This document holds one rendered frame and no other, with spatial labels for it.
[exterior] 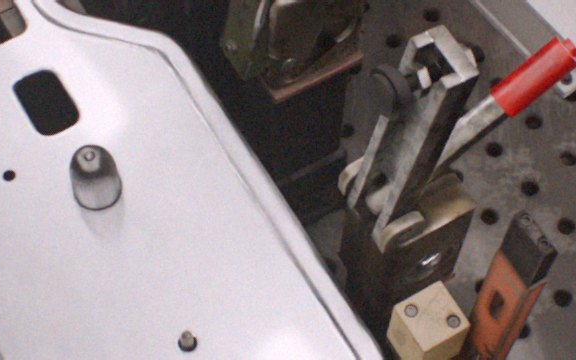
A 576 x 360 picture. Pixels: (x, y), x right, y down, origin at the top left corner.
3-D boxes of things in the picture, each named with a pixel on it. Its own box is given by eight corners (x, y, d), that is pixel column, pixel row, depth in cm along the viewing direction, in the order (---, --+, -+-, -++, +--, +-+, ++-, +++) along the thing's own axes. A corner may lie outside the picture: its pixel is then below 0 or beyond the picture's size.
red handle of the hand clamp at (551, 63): (347, 180, 81) (548, 13, 77) (361, 185, 83) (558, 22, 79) (383, 234, 80) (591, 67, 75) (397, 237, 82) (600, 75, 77)
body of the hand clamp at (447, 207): (319, 356, 115) (343, 178, 83) (385, 319, 116) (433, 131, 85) (355, 414, 112) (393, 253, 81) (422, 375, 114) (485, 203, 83)
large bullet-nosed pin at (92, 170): (68, 190, 90) (55, 145, 84) (109, 169, 91) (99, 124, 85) (89, 227, 89) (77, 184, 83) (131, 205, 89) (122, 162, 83)
